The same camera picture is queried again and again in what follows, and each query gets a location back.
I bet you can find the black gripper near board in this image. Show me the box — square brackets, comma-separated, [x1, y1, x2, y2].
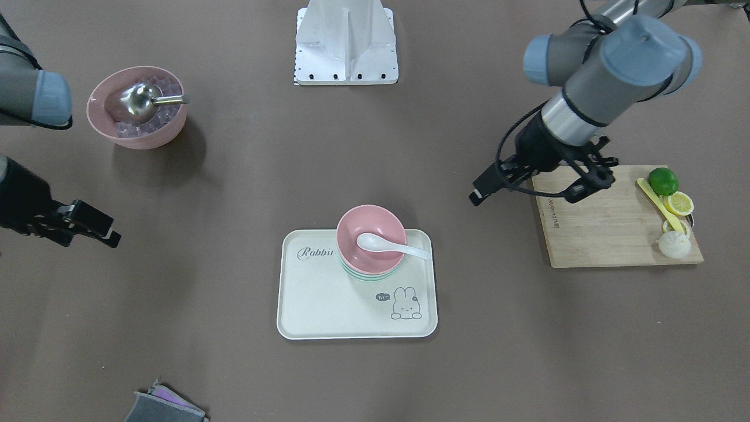
[469, 113, 619, 206]

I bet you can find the small pink bowl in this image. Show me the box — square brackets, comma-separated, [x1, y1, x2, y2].
[336, 205, 408, 278]

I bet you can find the white ceramic spoon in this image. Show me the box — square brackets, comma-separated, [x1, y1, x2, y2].
[356, 233, 433, 260]

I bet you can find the robot arm near board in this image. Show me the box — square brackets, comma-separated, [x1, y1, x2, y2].
[469, 1, 703, 206]

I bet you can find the robot arm near pink bowl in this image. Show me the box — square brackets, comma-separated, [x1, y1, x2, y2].
[1, 18, 121, 248]

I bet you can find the pink bowl with ice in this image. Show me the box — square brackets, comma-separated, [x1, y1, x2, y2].
[86, 65, 188, 150]

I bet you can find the green bowl stack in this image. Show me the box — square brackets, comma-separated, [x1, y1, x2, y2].
[338, 257, 398, 283]

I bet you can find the bamboo cutting board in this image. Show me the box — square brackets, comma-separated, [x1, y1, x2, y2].
[536, 165, 704, 268]

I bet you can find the green lime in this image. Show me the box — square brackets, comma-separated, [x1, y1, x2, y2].
[647, 166, 680, 196]

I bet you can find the metal ice scoop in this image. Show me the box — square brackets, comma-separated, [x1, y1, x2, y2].
[115, 83, 190, 125]

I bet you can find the lemon slice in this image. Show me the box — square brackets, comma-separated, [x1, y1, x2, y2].
[664, 190, 694, 216]

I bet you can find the white garlic bulb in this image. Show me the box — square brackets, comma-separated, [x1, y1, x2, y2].
[657, 232, 692, 260]

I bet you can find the grey folded cloth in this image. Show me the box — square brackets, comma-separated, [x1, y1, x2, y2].
[124, 384, 210, 421]

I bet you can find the white rabbit tray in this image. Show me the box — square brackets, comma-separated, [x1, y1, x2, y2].
[277, 229, 438, 340]

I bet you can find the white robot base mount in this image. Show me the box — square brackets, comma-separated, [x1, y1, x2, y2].
[293, 1, 400, 86]

